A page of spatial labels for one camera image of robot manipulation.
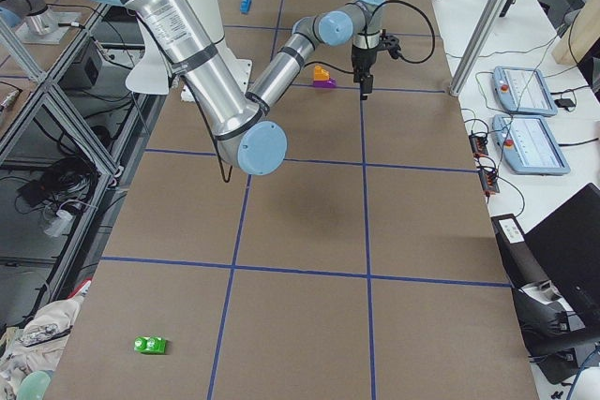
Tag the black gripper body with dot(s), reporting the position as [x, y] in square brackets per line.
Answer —
[362, 59]

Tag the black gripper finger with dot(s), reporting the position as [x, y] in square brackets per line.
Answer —
[366, 85]

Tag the purple trapezoid block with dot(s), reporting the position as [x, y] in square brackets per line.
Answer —
[325, 84]

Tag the orange trapezoid block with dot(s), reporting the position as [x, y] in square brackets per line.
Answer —
[320, 73]

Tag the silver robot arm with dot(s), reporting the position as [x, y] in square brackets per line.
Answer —
[189, 36]

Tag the small blue block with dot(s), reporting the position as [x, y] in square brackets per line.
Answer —
[245, 6]

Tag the black orange terminal strip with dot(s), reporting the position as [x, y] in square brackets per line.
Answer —
[486, 167]

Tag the upper teach pendant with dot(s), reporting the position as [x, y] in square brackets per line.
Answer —
[523, 90]

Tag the teach pendant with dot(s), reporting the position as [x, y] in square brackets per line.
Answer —
[528, 146]
[523, 90]

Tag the lower teach pendant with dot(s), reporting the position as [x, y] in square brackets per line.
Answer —
[528, 146]

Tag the black laptop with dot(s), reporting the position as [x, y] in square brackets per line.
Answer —
[566, 245]

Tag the black printer device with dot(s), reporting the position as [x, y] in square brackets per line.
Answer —
[556, 336]

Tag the green studded block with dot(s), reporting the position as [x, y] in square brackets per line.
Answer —
[151, 345]

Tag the crumpled cloth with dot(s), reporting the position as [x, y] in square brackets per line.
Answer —
[40, 346]

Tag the aluminium frame upright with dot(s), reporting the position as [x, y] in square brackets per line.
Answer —
[479, 38]

